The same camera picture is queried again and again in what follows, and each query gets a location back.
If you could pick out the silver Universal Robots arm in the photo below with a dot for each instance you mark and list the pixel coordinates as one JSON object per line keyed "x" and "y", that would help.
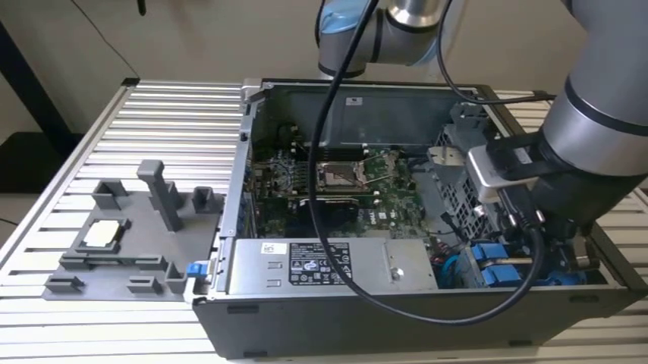
{"x": 597, "y": 113}

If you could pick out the green motherboard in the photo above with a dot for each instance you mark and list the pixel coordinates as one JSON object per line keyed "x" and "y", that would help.
{"x": 414, "y": 212}

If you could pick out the installed blue disk carrier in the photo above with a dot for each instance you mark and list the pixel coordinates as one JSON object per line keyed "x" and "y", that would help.
{"x": 501, "y": 276}

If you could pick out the black desk frame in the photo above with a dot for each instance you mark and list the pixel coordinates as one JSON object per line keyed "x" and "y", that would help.
{"x": 35, "y": 159}

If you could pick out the CPU socket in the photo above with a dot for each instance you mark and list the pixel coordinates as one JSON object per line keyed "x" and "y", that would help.
{"x": 337, "y": 180}

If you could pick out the black RAM slot bank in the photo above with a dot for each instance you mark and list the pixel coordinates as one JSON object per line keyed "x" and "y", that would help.
{"x": 339, "y": 151}

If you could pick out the silver CPU chip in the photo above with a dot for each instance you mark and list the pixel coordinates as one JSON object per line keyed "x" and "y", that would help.
{"x": 103, "y": 232}

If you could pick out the black open PC case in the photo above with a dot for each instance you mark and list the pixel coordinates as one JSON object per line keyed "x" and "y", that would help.
{"x": 303, "y": 330}

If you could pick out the blue case latch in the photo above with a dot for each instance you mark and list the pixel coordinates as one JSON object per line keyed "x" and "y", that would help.
{"x": 195, "y": 269}

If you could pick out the black graphics card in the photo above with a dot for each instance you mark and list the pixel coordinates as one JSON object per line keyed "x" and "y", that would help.
{"x": 339, "y": 212}

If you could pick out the hard disk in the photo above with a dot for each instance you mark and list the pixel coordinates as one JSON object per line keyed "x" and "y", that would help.
{"x": 488, "y": 252}

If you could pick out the silver power supply unit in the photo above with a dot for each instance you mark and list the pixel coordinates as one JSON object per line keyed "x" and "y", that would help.
{"x": 253, "y": 265}

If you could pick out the grey perforated drive cage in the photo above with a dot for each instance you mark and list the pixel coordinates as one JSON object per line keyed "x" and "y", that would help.
{"x": 458, "y": 197}

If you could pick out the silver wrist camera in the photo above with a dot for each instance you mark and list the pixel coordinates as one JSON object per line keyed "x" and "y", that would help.
{"x": 485, "y": 170}

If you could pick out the grey parts rack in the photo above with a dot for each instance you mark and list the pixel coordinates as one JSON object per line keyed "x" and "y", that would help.
{"x": 147, "y": 242}

